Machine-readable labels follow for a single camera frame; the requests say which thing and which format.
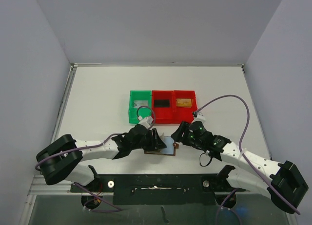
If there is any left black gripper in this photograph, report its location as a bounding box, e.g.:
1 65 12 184
131 128 166 151

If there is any brown leather card holder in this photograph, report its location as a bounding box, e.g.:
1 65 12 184
144 136 179 156

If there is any gold card with grey stripe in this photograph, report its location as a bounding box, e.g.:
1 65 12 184
176 98 193 108

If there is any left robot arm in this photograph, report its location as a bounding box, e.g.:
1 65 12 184
35 124 166 191

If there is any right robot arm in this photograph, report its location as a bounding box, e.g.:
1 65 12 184
171 121 309 214

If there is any black card in red bin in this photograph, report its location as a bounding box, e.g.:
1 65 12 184
154 99 170 108

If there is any silver card in green bin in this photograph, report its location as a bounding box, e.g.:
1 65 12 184
133 100 149 109

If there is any right red plastic bin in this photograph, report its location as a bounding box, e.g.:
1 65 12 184
173 90 197 124

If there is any red plastic bin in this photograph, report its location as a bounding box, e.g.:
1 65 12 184
173 90 197 124
152 90 174 124

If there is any green plastic bin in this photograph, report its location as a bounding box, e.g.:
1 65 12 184
128 91 152 124

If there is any middle red plastic bin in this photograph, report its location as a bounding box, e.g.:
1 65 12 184
152 90 174 124

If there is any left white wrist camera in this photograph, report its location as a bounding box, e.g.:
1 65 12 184
137 116 154 129

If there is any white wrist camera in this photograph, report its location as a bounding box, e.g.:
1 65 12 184
192 111 206 123
137 116 154 129

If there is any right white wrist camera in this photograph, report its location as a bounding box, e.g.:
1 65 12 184
192 111 206 123

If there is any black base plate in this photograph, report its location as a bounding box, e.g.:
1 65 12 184
86 173 233 206

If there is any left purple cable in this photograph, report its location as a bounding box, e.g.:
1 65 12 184
35 106 156 213

